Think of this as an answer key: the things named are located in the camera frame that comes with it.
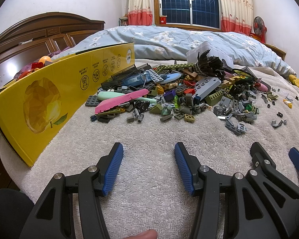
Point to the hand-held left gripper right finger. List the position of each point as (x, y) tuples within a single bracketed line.
[(185, 169)]

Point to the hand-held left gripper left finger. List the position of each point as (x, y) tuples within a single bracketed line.
[(112, 169)]

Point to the pile of toy bricks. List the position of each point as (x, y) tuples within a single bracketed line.
[(32, 68), (189, 92)]

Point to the yellow cardboard box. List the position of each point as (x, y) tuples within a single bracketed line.
[(39, 109)]

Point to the person's left hand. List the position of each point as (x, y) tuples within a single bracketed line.
[(145, 234)]

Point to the long pink toy piece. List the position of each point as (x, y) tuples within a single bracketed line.
[(117, 102)]

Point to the mint green toy piece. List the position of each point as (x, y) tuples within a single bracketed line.
[(109, 95)]

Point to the wooden bed footboard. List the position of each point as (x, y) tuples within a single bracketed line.
[(276, 51)]

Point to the dark clothing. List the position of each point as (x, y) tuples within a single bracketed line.
[(7, 216)]

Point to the purple cloth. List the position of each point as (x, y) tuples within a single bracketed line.
[(62, 54)]

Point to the orange ball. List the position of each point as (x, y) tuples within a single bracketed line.
[(45, 59)]

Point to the blue floral quilt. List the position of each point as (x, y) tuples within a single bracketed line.
[(169, 39)]

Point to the red electric fan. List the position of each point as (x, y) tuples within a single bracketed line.
[(259, 28)]

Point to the row of books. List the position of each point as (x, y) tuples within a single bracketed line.
[(123, 21)]

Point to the small red box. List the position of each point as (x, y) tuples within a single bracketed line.
[(163, 20)]

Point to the wooden headboard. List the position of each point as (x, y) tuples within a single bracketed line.
[(27, 37)]

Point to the cream and red curtain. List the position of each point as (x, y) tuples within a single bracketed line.
[(235, 5), (139, 2)]

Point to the wooden framed window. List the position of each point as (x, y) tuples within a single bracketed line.
[(189, 2)]

